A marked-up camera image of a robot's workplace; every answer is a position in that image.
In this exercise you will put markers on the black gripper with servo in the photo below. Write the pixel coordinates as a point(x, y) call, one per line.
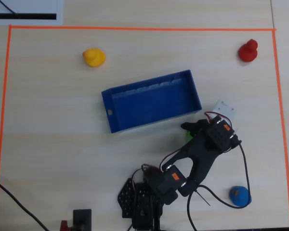
point(192, 127)

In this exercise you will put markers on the red clamp knob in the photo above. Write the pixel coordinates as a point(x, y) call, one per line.
point(63, 226)

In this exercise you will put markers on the blue rubber duck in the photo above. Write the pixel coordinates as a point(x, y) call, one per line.
point(239, 196)

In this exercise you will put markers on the black camera stand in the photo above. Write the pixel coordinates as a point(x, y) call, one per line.
point(82, 219)

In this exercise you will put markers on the white paper with black bar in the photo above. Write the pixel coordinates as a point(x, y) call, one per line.
point(26, 9)

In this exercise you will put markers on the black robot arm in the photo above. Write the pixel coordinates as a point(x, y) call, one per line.
point(200, 154)

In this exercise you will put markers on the green rubber duck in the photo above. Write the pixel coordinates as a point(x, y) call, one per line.
point(189, 136)

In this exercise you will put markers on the red rubber duck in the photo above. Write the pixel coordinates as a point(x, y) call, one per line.
point(248, 53)

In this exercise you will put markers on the orange tape strip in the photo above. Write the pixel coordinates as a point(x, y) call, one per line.
point(2, 103)
point(283, 125)
point(135, 28)

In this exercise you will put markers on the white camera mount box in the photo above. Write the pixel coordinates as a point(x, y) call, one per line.
point(225, 109)

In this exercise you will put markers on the yellow rubber duck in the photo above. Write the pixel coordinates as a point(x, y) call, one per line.
point(95, 57)

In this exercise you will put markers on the blue plastic box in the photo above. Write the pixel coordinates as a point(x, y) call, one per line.
point(151, 103)

